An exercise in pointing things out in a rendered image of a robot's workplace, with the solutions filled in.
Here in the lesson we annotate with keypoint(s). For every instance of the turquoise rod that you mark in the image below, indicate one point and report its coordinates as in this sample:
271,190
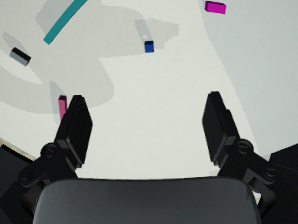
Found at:
61,22

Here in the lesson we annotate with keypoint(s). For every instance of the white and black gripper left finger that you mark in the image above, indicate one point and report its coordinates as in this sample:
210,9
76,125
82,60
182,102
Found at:
58,160

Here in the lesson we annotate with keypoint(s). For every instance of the pink rod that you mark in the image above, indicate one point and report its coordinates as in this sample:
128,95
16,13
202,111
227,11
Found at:
62,105

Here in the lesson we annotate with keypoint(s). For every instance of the small blue block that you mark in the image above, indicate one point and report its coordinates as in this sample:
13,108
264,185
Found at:
149,46

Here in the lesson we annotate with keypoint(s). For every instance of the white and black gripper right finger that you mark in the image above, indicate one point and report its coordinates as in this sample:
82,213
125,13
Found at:
236,158

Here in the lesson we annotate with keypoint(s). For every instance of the grey rectangular bar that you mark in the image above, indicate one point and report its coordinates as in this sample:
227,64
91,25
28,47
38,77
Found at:
20,56

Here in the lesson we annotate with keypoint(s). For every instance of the short magenta rod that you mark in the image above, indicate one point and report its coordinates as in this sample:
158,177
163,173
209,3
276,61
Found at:
215,7

